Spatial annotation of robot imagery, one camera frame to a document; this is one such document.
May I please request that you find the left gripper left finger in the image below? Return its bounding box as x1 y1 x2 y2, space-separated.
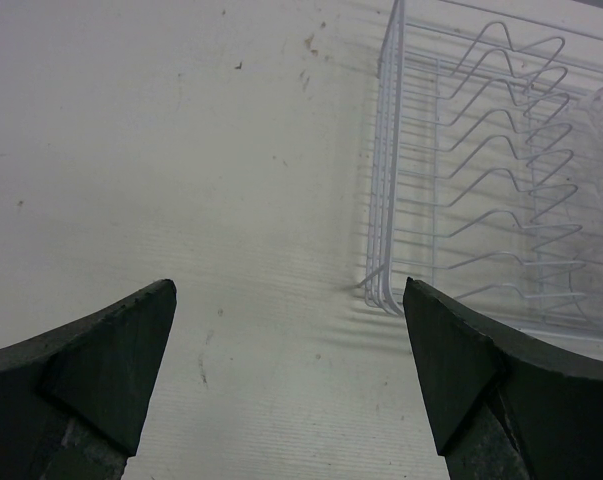
0 279 176 479

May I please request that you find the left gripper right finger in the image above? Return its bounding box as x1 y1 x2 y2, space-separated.
403 279 603 479

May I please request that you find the clear plastic dish rack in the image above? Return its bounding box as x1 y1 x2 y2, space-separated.
358 1 603 342

